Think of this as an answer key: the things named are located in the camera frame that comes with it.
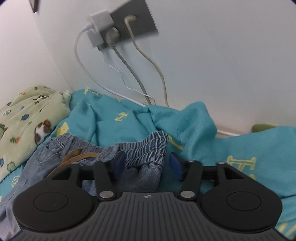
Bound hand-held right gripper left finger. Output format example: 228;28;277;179
50;154;127;201

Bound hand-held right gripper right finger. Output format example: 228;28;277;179
169;153;247;201

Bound blue denim jeans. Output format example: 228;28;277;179
0;130;169;234

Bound teal printed bed sheet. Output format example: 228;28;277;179
0;88;296;241

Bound green object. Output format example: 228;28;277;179
252;124;278;133

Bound green printed fleece blanket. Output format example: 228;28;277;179
0;86;72;181

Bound white charger adapter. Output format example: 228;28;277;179
89;10;115;48

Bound thin white cable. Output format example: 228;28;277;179
103;53;156;103

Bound thick white cable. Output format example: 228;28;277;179
74;23;244;138

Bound beige plug with cable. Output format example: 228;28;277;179
124;14;168;107

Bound grey plug with cable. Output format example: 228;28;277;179
105;27;152;105

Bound dark grey wall socket plate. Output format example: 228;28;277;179
97;0;159;51

